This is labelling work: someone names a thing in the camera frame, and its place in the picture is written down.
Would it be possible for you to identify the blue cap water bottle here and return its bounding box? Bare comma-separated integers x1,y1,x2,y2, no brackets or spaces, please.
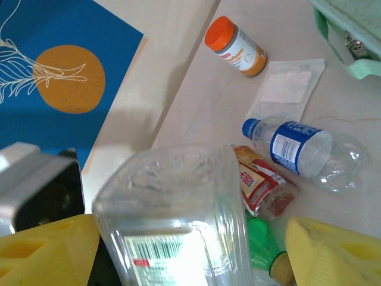
242,116,373,193

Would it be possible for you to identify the mint green zip pouch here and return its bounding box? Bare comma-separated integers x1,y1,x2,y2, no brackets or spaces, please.
308,0,381,80

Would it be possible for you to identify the green plastic soda bottle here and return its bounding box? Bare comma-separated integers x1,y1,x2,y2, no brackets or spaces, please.
244,213,297,286

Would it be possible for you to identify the clear square plastic bottle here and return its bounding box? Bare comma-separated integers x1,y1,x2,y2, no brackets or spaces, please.
91,144,254,286

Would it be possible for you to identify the orange cap pill bottle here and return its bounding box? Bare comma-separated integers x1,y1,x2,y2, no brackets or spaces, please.
204,15,268,78

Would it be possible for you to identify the white gauze packet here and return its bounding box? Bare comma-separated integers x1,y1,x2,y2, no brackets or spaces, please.
246,58,326,123

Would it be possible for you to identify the blue floral wall panel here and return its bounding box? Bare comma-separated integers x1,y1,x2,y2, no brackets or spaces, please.
0,0,145,173

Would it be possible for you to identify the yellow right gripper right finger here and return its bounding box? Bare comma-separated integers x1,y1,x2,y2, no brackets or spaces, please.
285,216,381,286

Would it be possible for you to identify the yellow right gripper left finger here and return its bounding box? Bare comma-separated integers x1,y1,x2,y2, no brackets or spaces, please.
0,214,101,286

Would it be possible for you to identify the red snack packet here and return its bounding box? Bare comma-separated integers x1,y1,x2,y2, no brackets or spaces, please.
232,145,298,220

